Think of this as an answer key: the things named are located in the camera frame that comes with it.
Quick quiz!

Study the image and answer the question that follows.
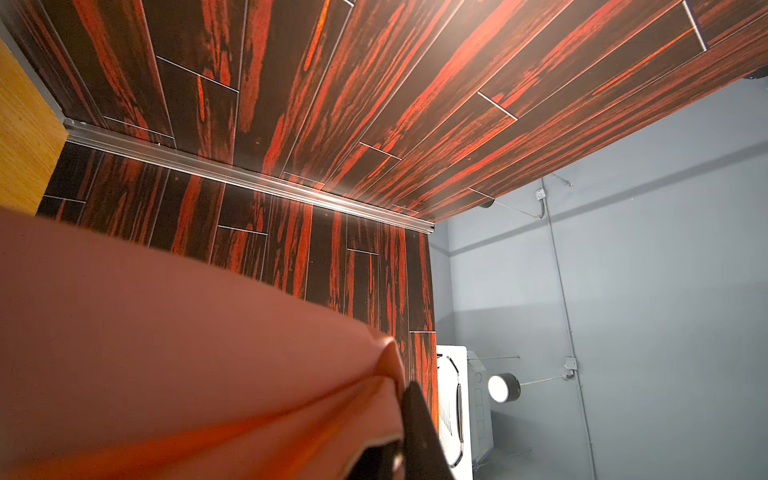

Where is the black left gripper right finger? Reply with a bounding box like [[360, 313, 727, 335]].
[[401, 381, 453, 480]]

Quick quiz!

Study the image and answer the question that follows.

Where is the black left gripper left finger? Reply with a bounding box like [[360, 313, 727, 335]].
[[346, 441, 403, 480]]

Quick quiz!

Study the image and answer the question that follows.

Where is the round white wall lamp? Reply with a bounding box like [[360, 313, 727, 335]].
[[487, 373, 522, 404]]

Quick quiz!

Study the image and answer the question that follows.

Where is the grey wall conduit pipe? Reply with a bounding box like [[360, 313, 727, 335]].
[[536, 179, 598, 479]]

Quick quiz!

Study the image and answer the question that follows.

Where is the pink zip-up jacket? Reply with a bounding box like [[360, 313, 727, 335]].
[[1, 210, 405, 479]]

